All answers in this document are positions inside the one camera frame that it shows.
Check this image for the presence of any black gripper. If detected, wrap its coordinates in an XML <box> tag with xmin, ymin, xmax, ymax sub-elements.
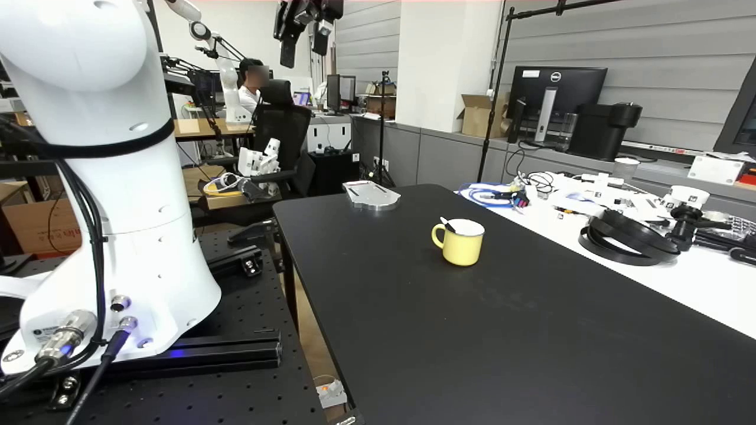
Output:
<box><xmin>271</xmin><ymin>0</ymin><xmax>346</xmax><ymax>70</ymax></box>

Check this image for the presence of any black computer tower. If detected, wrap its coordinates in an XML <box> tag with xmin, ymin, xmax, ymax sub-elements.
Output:
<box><xmin>323</xmin><ymin>73</ymin><xmax>358</xmax><ymax>117</ymax></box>

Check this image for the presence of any seated person white shirt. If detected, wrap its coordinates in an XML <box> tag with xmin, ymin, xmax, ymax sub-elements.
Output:
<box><xmin>234</xmin><ymin>57</ymin><xmax>271</xmax><ymax>122</ymax></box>

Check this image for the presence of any black office chair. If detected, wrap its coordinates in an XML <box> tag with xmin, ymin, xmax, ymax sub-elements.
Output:
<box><xmin>223</xmin><ymin>77</ymin><xmax>318</xmax><ymax>247</ymax></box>

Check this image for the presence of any magnifier desk lamp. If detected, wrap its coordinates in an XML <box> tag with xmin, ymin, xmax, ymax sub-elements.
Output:
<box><xmin>184</xmin><ymin>17</ymin><xmax>248</xmax><ymax>64</ymax></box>

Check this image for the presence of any white plastic bag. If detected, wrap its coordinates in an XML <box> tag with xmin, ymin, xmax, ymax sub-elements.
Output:
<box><xmin>235</xmin><ymin>137</ymin><xmax>284</xmax><ymax>177</ymax></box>

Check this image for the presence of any wooden desk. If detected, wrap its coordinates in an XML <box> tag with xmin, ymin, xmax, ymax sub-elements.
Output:
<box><xmin>170</xmin><ymin>116</ymin><xmax>255</xmax><ymax>143</ymax></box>

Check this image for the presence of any clear plastic tray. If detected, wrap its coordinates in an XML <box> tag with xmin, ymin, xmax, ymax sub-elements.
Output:
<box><xmin>340</xmin><ymin>177</ymin><xmax>403</xmax><ymax>212</ymax></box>

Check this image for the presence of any open cardboard box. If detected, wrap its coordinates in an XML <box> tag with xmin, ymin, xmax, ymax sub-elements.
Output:
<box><xmin>456</xmin><ymin>91</ymin><xmax>509</xmax><ymax>141</ymax></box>

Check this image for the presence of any yellow enamel mug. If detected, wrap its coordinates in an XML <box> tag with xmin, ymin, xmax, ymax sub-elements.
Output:
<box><xmin>428</xmin><ymin>217</ymin><xmax>486</xmax><ymax>268</ymax></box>

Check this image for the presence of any black Dell monitor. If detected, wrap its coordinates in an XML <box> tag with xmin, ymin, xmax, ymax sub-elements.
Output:
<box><xmin>505</xmin><ymin>64</ymin><xmax>608</xmax><ymax>154</ymax></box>

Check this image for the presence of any black plastic bin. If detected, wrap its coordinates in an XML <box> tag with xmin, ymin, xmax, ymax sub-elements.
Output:
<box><xmin>567</xmin><ymin>101</ymin><xmax>645</xmax><ymax>162</ymax></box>

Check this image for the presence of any brown cardboard box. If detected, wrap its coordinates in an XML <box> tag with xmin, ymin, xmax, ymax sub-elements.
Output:
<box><xmin>0</xmin><ymin>195</ymin><xmax>84</xmax><ymax>259</ymax></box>

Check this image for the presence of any black headset on table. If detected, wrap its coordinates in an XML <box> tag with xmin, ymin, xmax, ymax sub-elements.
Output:
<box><xmin>577</xmin><ymin>208</ymin><xmax>682</xmax><ymax>268</ymax></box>

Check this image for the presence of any black handheld device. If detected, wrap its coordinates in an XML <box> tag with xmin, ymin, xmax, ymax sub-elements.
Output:
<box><xmin>666</xmin><ymin>201</ymin><xmax>737</xmax><ymax>247</ymax></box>

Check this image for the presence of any dark angled monitor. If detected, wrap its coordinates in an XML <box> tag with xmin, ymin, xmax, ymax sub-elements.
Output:
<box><xmin>711</xmin><ymin>57</ymin><xmax>756</xmax><ymax>155</ymax></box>

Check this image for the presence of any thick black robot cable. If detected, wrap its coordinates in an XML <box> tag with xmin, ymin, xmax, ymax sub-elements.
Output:
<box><xmin>0</xmin><ymin>155</ymin><xmax>112</xmax><ymax>397</ymax></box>

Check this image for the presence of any thin black plug cable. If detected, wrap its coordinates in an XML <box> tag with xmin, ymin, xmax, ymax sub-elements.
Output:
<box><xmin>63</xmin><ymin>314</ymin><xmax>137</xmax><ymax>425</ymax></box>

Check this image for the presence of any silver cable connector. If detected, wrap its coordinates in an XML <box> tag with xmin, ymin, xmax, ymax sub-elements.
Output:
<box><xmin>31</xmin><ymin>308</ymin><xmax>99</xmax><ymax>367</ymax></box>

